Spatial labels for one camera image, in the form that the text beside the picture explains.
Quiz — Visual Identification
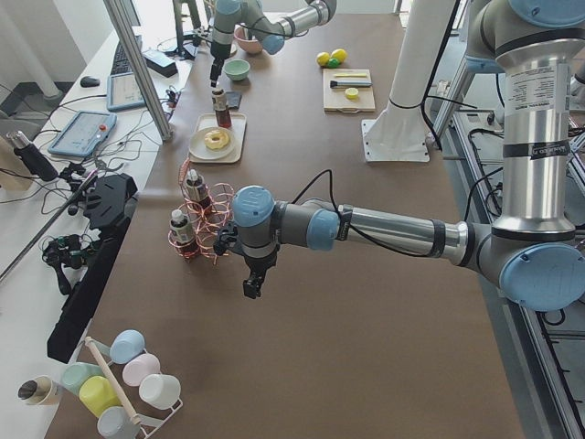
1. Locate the grey blue cup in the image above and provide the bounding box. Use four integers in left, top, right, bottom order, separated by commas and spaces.
97, 406, 140, 439

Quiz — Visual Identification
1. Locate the tea bottle front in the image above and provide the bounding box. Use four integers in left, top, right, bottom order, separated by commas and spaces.
211, 88, 232, 128

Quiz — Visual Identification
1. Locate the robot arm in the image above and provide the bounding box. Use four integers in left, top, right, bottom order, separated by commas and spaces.
214, 1, 584, 312
210, 0, 337, 88

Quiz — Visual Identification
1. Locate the black heat gun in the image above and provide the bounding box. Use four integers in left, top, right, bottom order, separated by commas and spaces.
7, 131, 59, 182

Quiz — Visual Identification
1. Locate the computer mouse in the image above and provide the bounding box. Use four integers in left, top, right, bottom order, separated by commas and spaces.
80, 76, 101, 88

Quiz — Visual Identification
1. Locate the aluminium camera post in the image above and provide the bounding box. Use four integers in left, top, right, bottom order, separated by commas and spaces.
103, 0, 173, 142

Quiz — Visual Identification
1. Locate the paper cup with metal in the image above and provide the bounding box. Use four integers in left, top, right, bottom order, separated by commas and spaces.
17, 375, 62, 405

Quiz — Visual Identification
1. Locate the tea bottle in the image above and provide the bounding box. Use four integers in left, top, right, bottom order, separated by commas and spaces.
184, 168, 211, 213
170, 209, 199, 260
211, 88, 232, 128

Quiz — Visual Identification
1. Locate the blue teach pendant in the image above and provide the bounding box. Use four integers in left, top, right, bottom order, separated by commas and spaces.
106, 72, 145, 112
48, 111, 117, 158

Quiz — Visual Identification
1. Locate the half lemon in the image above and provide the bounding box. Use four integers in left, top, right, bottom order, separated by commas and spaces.
344, 88, 359, 101

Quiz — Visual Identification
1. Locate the black keyboard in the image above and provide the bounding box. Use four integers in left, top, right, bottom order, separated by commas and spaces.
110, 42, 133, 76

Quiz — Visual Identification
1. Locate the pink bowl with ice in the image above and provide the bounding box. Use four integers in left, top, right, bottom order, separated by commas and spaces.
234, 26, 263, 55

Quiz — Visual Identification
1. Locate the white round plate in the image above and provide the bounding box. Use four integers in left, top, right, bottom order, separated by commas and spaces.
189, 127, 239, 160

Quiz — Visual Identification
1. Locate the blue teach pendant far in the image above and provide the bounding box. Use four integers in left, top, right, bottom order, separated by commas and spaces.
106, 72, 145, 112

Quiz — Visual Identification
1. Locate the whole lemon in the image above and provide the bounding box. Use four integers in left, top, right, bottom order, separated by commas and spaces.
330, 48, 347, 64
316, 52, 331, 67

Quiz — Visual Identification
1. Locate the copper wire bottle rack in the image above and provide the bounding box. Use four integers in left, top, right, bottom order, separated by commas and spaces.
167, 159, 235, 264

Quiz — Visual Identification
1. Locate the tea bottle back left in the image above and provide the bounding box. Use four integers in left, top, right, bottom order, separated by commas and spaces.
170, 209, 199, 260

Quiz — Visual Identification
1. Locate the grey folded cloth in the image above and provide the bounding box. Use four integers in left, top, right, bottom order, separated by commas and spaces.
225, 91, 242, 110

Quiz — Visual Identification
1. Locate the mint green cup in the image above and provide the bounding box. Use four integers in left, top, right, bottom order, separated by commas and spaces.
60, 362, 103, 396

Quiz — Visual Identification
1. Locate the pink cup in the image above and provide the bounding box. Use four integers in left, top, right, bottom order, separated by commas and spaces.
122, 353, 161, 387

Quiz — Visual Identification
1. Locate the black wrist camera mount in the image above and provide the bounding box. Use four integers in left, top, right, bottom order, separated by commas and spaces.
213, 221, 244, 256

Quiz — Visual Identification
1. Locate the glazed donut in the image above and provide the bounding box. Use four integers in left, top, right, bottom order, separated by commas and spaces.
204, 129, 230, 150

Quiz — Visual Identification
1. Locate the cream rabbit tray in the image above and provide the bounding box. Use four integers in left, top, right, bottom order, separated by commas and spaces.
188, 112, 247, 164

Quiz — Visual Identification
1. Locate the white cup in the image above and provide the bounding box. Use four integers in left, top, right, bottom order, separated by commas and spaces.
139, 373, 181, 410

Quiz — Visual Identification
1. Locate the blue teach pendant near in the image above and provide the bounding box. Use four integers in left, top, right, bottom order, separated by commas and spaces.
48, 111, 117, 158

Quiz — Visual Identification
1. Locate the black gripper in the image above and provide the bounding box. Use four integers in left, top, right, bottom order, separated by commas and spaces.
209, 57, 226, 89
242, 253, 277, 298

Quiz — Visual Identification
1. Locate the bamboo cutting board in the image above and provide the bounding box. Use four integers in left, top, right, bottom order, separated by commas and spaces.
323, 68, 376, 112

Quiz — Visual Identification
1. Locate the green bowl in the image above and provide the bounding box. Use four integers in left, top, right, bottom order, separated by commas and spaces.
224, 59, 250, 81

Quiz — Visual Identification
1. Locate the yellow cup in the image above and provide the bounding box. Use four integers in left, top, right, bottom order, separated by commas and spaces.
79, 376, 122, 418

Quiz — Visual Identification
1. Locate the whole lemon upper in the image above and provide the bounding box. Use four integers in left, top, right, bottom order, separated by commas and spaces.
330, 48, 347, 64

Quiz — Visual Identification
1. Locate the green lime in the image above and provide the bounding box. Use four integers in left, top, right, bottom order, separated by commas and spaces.
325, 58, 341, 69

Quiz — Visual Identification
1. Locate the whole lemon lower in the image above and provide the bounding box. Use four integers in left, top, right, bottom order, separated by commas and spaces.
316, 52, 331, 67

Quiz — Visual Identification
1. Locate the tea bottle back right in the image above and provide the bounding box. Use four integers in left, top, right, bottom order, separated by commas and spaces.
184, 168, 211, 213

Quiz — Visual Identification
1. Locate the white wire cup rack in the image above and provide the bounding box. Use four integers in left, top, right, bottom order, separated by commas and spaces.
79, 329, 184, 438

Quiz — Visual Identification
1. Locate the yellow plastic knife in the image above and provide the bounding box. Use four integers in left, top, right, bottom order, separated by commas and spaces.
334, 71, 368, 78

